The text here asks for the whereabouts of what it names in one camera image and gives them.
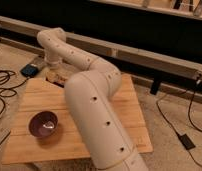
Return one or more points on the wooden table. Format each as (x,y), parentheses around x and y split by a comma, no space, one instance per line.
(65,143)

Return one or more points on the purple bowl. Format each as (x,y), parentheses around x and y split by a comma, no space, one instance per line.
(43,124)

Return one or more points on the black power adapter with cable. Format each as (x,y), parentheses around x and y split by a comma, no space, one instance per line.
(183,138)

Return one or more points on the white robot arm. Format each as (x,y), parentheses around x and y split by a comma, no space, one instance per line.
(87,95)

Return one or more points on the long wooden beam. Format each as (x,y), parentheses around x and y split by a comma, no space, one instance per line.
(160,62)

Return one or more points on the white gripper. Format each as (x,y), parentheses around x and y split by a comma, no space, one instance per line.
(56,77)

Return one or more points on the blue black floor device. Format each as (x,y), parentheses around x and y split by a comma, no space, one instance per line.
(33,68)

